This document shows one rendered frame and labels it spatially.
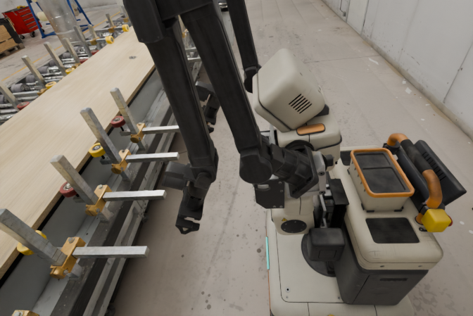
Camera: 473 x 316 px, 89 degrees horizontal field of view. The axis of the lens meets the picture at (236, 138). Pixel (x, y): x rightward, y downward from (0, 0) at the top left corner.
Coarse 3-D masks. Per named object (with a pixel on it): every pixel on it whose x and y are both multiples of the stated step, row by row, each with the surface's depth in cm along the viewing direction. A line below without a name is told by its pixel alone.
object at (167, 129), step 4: (144, 128) 149; (148, 128) 148; (152, 128) 148; (156, 128) 147; (160, 128) 146; (164, 128) 146; (168, 128) 145; (172, 128) 145; (176, 128) 145; (120, 132) 149; (124, 132) 148; (128, 132) 149; (144, 132) 148; (148, 132) 148; (152, 132) 148; (156, 132) 147; (160, 132) 147; (164, 132) 147; (168, 132) 147
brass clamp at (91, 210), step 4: (96, 188) 112; (104, 188) 111; (108, 188) 113; (96, 192) 110; (100, 192) 110; (104, 192) 110; (100, 196) 108; (100, 200) 107; (96, 204) 105; (100, 204) 107; (104, 204) 110; (88, 208) 103; (92, 208) 103; (96, 208) 105; (100, 208) 107; (88, 212) 104; (92, 212) 104; (96, 212) 105; (100, 212) 107
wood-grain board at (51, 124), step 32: (128, 32) 304; (96, 64) 227; (128, 64) 216; (64, 96) 180; (96, 96) 173; (128, 96) 167; (0, 128) 155; (32, 128) 150; (64, 128) 145; (0, 160) 128; (32, 160) 124; (0, 192) 109; (32, 192) 107; (32, 224) 93; (0, 256) 84
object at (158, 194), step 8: (112, 192) 110; (120, 192) 109; (128, 192) 109; (136, 192) 108; (144, 192) 108; (152, 192) 107; (160, 192) 106; (80, 200) 110; (104, 200) 110; (112, 200) 109; (120, 200) 109; (128, 200) 109; (136, 200) 108
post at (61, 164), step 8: (56, 160) 87; (64, 160) 90; (56, 168) 90; (64, 168) 90; (72, 168) 94; (64, 176) 93; (72, 176) 94; (80, 176) 98; (72, 184) 96; (80, 184) 97; (80, 192) 99; (88, 192) 101; (88, 200) 103; (96, 200) 106; (104, 208) 110; (104, 216) 111
